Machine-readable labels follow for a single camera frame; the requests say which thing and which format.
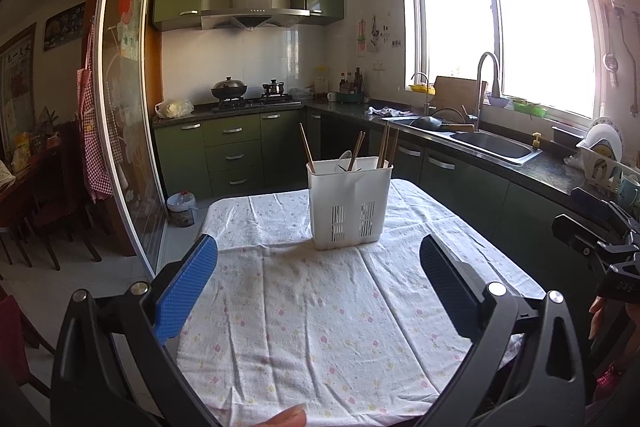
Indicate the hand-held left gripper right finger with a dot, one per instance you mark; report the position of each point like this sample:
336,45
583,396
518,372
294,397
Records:
450,292

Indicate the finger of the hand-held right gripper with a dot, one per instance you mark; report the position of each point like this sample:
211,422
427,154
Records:
592,198
580,234

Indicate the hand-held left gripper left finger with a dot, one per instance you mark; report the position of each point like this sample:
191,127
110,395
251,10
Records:
186,292

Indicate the white plastic utensil holder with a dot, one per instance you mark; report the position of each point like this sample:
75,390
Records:
330,197

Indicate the wooden chopstick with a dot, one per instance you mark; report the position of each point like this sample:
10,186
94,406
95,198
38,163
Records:
354,154
306,147
383,147
359,146
393,146

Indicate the white rice paddle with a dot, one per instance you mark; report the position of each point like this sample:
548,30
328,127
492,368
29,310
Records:
345,155

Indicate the person's right hand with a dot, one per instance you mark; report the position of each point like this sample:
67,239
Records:
598,317

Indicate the person's left hand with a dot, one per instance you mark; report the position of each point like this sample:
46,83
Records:
280,419

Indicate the white dish rack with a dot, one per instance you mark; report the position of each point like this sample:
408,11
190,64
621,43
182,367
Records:
607,157

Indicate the dark stone kitchen countertop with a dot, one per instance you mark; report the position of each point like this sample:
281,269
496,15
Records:
550,164

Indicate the black tray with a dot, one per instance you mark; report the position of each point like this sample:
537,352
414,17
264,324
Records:
567,136

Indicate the yellow bottle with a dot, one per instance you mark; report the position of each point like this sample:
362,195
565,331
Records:
536,141

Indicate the small trash bin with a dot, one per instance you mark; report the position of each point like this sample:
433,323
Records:
181,209

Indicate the steel kitchen sink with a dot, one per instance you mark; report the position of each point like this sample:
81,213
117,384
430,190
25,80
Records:
495,144

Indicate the white floral tablecloth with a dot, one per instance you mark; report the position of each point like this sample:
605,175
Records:
320,307

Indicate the purple bowl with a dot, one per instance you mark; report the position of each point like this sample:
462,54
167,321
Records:
498,101

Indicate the hanging steel ladle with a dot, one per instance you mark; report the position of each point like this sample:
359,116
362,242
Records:
611,57

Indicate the green lower kitchen cabinets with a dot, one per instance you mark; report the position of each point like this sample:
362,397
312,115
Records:
235,157

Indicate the dark wooden chair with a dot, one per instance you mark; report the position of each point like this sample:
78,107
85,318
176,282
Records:
70,197

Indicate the tall steel faucet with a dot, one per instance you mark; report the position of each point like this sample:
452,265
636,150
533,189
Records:
481,82

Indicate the wooden cutting board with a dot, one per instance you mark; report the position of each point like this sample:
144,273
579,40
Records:
457,92

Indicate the red chair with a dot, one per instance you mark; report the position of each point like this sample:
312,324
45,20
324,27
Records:
15,342

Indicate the clear plastic bag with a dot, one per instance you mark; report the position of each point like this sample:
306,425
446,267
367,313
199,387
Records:
174,109

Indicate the red checkered apron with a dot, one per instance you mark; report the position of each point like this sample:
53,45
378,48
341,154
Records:
95,132

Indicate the crumpled dishcloth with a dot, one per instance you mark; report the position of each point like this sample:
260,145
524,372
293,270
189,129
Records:
387,111

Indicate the kitchen window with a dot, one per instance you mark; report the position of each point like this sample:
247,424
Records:
525,17

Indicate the glass sliding door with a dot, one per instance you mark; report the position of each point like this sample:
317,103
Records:
130,107

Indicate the small steel faucet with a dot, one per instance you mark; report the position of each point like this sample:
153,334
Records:
425,92

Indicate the yellow bowl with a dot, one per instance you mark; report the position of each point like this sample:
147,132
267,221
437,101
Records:
421,88

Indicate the wooden dining table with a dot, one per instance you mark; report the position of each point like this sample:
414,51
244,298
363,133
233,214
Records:
25,167

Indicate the black gas stove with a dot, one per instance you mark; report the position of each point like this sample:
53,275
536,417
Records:
260,102

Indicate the black wok with lid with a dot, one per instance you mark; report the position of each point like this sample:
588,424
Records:
229,88

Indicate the green bottle tray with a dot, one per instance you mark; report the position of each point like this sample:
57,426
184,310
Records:
352,97

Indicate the white cup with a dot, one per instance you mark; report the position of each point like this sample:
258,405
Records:
331,97

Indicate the group of sauce bottles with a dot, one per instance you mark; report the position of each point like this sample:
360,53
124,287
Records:
351,82

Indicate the steel range hood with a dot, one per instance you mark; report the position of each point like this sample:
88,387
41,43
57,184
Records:
252,2

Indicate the framed wall picture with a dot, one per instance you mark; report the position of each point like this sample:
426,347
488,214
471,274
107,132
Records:
17,92

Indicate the dark wall poster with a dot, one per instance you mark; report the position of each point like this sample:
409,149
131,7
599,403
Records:
65,27

